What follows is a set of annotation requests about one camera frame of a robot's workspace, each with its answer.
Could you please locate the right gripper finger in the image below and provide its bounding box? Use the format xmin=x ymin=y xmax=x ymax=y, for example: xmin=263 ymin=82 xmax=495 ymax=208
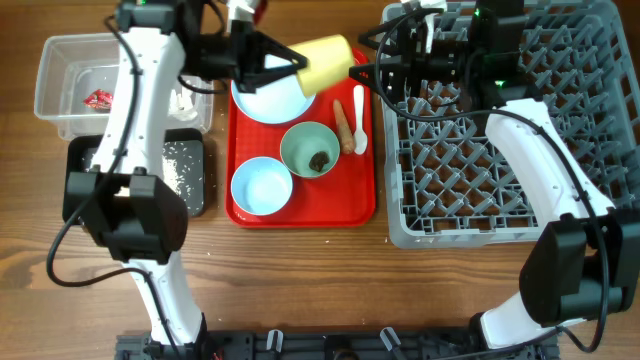
xmin=349 ymin=63 xmax=400 ymax=93
xmin=358 ymin=17 xmax=415 ymax=50

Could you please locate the white tissue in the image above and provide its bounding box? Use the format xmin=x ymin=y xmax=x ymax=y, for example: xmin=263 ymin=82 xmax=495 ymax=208
xmin=168 ymin=87 xmax=197 ymax=121

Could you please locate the yellow plastic cup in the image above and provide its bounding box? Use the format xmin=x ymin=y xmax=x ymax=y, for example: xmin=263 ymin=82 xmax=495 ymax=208
xmin=290 ymin=35 xmax=355 ymax=97

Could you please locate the red snack wrapper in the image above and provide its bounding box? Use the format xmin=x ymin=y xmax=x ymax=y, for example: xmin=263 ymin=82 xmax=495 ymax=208
xmin=83 ymin=89 xmax=113 ymax=111

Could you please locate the white rice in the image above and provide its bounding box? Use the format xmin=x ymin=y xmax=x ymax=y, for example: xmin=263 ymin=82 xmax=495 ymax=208
xmin=162 ymin=140 xmax=204 ymax=207

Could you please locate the light blue bowl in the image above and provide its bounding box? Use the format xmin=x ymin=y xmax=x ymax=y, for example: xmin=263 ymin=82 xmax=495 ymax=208
xmin=230 ymin=156 xmax=293 ymax=216

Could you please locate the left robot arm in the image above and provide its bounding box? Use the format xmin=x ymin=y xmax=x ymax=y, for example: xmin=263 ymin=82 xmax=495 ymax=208
xmin=65 ymin=1 xmax=307 ymax=359

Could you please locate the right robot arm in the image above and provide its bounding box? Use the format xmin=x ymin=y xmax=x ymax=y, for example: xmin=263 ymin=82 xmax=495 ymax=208
xmin=349 ymin=1 xmax=639 ymax=356

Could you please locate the grey dishwasher rack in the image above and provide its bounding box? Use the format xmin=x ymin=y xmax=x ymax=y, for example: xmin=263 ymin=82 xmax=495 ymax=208
xmin=384 ymin=1 xmax=639 ymax=248

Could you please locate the light blue plate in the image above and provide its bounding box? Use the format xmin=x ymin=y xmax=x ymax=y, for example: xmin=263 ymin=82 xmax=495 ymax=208
xmin=231 ymin=75 xmax=315 ymax=125

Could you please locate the white plastic spoon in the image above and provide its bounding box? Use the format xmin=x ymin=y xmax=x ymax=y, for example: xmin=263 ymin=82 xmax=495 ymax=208
xmin=353 ymin=85 xmax=368 ymax=155

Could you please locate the brown carrot piece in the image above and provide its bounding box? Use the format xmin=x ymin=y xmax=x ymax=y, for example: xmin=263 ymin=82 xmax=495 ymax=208
xmin=332 ymin=99 xmax=355 ymax=154

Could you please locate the black tray bin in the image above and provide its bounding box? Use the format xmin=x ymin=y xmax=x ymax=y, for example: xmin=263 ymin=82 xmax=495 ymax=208
xmin=66 ymin=129 xmax=206 ymax=217

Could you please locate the green bowl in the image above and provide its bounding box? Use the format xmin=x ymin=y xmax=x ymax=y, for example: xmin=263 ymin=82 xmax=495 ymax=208
xmin=280 ymin=121 xmax=341 ymax=179

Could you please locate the dark food scrap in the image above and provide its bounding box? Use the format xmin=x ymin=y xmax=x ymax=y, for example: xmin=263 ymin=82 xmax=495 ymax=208
xmin=309 ymin=151 xmax=330 ymax=173

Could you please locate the red plastic tray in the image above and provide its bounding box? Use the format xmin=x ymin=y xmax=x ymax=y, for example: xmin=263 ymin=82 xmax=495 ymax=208
xmin=225 ymin=78 xmax=376 ymax=228

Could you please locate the clear plastic bin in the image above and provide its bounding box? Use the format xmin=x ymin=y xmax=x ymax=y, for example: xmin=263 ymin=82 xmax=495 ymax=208
xmin=34 ymin=33 xmax=214 ymax=140

